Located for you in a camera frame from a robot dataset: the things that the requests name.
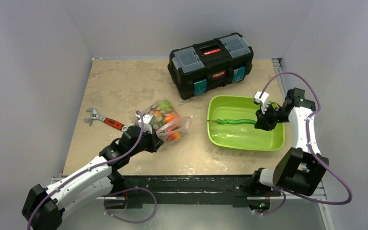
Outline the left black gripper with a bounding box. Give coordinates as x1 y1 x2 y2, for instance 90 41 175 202
128 126 163 157

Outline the clear zip top bag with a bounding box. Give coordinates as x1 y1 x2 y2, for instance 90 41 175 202
141 98 193 145

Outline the green fake bean pod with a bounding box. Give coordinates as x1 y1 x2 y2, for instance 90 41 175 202
207 119 257 125

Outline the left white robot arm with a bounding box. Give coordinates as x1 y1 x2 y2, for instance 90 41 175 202
22 126 164 230

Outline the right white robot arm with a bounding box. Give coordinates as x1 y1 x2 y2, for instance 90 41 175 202
250 88 329 196

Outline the small orange fake fruit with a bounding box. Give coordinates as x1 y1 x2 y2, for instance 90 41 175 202
167 132 181 141

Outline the green fake apple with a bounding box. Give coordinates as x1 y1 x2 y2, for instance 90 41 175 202
157 100 173 114

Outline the green plastic tray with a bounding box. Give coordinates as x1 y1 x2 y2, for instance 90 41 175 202
207 95 286 151

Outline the black plastic toolbox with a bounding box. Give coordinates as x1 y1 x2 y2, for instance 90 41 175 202
167 33 254 100

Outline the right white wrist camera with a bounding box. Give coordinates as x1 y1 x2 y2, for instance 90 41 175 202
253 92 270 114

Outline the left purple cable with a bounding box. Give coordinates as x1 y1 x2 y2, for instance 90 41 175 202
26 110 158 230

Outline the purple cable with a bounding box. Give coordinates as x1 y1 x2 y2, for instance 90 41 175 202
26 110 158 230
253 71 353 217

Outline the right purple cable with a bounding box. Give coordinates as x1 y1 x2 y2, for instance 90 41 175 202
253 71 353 217

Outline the red handled adjustable wrench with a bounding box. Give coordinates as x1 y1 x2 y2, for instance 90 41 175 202
84 107 128 132

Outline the black metal base frame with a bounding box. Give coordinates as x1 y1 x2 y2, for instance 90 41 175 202
52 173 326 210

